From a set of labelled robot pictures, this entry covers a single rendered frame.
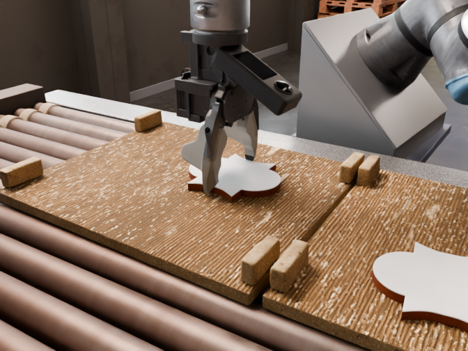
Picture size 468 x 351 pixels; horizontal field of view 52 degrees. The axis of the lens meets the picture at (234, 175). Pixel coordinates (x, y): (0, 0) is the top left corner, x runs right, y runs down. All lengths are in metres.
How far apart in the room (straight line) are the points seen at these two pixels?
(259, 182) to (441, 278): 0.27
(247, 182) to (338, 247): 0.17
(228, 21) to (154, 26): 3.90
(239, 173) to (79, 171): 0.24
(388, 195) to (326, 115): 0.32
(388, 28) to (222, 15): 0.48
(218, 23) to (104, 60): 3.26
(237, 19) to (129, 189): 0.27
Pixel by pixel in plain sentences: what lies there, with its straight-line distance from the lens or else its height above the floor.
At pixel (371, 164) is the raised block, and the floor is 0.96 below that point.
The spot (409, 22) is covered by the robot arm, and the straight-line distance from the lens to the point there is 0.99.
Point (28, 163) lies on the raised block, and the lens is 0.75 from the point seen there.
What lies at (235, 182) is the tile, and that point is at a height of 0.95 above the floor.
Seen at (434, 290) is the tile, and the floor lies 0.95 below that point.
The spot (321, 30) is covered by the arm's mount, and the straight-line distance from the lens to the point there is 0.98.
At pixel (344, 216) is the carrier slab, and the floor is 0.94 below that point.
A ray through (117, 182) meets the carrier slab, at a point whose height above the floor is 0.94.
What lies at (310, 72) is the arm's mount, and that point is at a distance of 0.96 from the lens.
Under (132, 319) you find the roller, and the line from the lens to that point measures 0.50.
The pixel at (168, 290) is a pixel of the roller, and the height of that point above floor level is 0.91.
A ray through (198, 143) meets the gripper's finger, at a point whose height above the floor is 1.00.
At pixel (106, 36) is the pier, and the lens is 3.85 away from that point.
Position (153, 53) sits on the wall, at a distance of 4.51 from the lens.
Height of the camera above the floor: 1.24
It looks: 26 degrees down
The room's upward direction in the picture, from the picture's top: straight up
